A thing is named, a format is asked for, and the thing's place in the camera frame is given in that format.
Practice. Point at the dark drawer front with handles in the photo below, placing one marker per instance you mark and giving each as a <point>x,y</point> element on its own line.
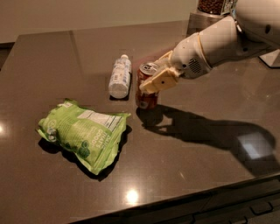
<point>229,204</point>

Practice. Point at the clear plastic water bottle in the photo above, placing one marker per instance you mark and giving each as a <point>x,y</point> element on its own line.
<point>119,84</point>

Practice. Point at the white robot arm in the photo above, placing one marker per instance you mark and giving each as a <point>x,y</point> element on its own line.
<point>252,29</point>

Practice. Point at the steel snack dispenser base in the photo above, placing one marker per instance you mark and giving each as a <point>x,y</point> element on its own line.
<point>200,20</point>

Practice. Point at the green rice chip bag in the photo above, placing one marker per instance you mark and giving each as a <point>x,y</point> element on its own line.
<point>91,136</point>

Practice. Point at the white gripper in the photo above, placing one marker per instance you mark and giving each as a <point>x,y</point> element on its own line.
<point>187,56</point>

